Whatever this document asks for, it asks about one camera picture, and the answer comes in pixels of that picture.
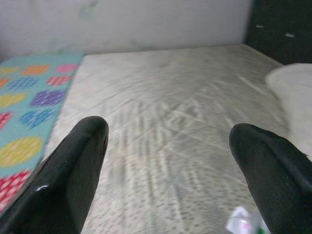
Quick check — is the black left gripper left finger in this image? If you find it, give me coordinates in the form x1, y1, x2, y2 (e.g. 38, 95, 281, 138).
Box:
0, 116, 110, 234

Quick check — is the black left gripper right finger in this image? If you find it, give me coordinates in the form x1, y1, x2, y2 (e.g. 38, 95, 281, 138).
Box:
228, 123, 312, 234

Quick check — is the white wrapper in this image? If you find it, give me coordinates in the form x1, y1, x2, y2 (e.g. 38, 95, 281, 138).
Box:
226, 206, 268, 234

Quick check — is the white pillow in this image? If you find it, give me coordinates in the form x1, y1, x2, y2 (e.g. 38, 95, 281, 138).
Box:
265, 62, 312, 159

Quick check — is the teal blanket with colourful shapes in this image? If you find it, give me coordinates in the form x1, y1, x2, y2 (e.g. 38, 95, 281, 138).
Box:
0, 52, 86, 215

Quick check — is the white quilted mattress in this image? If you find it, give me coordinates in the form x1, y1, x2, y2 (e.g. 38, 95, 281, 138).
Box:
41, 43, 293, 234

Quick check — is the black tufted headboard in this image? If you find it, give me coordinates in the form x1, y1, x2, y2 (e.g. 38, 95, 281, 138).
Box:
245, 0, 312, 66

